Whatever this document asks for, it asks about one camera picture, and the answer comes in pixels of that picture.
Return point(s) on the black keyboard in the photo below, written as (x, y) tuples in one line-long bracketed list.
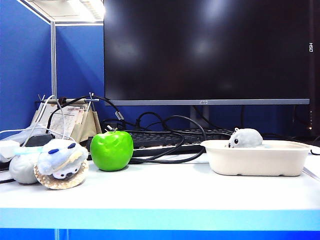
[(155, 140)]

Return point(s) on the large black computer monitor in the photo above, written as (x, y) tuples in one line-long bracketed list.
[(200, 50)]

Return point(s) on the beige desk calendar stand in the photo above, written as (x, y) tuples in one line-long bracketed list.
[(82, 125)]

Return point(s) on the aluminium partition frame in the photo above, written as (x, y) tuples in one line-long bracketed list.
[(53, 62)]

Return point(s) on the plush penguin with straw hat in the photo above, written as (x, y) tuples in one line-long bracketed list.
[(57, 160)]

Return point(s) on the white power adapter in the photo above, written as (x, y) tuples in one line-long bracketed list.
[(8, 147)]

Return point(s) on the green toy apple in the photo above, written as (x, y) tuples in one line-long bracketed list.
[(112, 152)]

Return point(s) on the white oval tray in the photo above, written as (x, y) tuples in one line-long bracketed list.
[(257, 162)]

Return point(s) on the black HSD monitor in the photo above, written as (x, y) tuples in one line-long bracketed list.
[(315, 75)]

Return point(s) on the grey brain-shaped stress ball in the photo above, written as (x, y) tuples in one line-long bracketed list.
[(21, 167)]

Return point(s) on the small black upright device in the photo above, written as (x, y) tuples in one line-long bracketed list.
[(89, 143)]

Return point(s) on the black power adapter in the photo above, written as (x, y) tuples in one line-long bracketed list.
[(40, 140)]

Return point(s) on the white computer mouse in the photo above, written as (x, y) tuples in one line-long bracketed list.
[(316, 150)]

